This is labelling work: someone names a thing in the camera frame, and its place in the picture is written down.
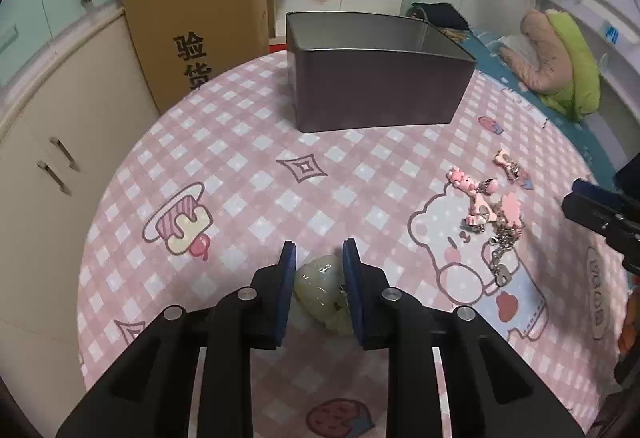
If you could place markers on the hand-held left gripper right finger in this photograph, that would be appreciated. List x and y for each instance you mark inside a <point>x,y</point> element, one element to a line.
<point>352,288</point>

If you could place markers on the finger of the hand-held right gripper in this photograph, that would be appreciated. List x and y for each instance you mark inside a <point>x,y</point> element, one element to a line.
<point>590,208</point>

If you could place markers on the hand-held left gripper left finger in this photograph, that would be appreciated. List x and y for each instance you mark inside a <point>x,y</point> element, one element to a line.
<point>287,288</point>

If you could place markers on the grey metal tin box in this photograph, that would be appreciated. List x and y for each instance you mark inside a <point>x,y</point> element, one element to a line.
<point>375,88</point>

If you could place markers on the blue candy print bed sheet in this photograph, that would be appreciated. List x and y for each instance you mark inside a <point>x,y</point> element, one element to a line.
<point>595,138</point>

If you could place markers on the pink and green plush toy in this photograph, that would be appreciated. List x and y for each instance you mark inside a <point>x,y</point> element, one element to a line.
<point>560,63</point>

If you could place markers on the blue shelf tag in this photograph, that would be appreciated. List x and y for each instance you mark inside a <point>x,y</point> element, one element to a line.
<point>611,32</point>

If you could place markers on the red and white step box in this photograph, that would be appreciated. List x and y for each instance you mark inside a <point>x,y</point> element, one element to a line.
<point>277,48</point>

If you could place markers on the folded dark clothes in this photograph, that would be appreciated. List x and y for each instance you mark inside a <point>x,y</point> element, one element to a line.
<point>440,16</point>

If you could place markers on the large brown cardboard box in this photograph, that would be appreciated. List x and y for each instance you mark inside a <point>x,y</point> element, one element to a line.
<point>200,28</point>

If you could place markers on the mint drawer unit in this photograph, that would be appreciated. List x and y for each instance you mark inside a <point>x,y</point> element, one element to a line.
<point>50,13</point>

